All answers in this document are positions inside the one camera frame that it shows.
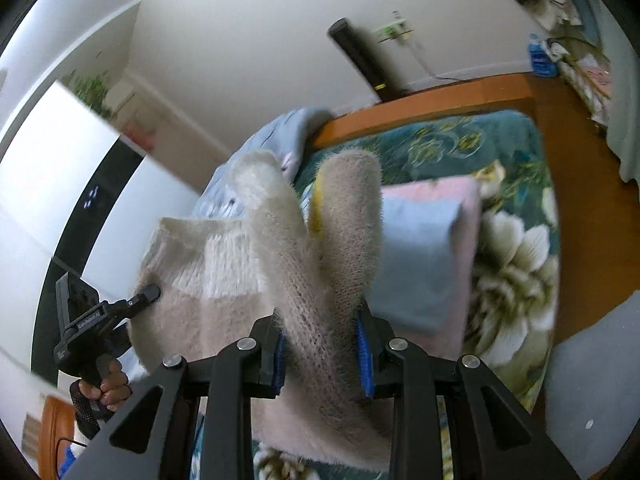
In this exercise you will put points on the grey cloth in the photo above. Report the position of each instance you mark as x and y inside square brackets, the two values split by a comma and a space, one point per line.
[590, 370]

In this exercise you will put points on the blue floral quilt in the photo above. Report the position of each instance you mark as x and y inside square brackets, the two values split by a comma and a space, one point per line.
[290, 130]

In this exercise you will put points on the beige fuzzy sweater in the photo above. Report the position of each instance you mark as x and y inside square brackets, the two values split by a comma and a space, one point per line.
[225, 320]

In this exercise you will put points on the teal floral bed sheet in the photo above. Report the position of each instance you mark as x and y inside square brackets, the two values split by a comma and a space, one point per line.
[500, 160]

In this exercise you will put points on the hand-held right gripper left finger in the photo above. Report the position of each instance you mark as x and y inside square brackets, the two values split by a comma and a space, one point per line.
[279, 362]

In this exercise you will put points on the wooden bed footboard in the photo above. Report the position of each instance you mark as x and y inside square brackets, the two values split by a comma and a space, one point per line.
[425, 105]

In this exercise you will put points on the white pink box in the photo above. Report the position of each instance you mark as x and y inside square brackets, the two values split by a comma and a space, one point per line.
[137, 125]

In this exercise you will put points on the white curtain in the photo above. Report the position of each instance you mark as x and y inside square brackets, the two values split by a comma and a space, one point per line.
[625, 135]

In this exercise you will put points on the blue bottle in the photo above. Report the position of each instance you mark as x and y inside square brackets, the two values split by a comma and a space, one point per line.
[542, 57]

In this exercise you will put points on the pink folded garment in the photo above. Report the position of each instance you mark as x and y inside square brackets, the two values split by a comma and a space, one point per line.
[467, 240]

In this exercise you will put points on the wall socket with plug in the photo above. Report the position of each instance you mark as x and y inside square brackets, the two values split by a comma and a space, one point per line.
[395, 30]

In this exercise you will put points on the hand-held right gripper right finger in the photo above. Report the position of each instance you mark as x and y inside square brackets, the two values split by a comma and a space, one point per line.
[364, 360]

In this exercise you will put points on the white wardrobe with black stripe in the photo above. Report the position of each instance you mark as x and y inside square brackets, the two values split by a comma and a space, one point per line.
[50, 160]

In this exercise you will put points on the green plant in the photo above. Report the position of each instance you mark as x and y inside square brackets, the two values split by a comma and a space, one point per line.
[92, 87]

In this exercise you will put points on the orange wooden headboard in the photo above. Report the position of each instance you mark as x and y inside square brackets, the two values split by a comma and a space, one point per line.
[50, 425]

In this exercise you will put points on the black cylindrical tower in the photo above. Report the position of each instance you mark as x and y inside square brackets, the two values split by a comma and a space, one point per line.
[360, 55]

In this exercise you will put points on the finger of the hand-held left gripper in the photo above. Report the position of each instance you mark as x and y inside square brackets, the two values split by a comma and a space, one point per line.
[142, 297]

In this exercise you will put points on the person's left hand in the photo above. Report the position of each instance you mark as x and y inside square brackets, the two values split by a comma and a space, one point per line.
[112, 386]

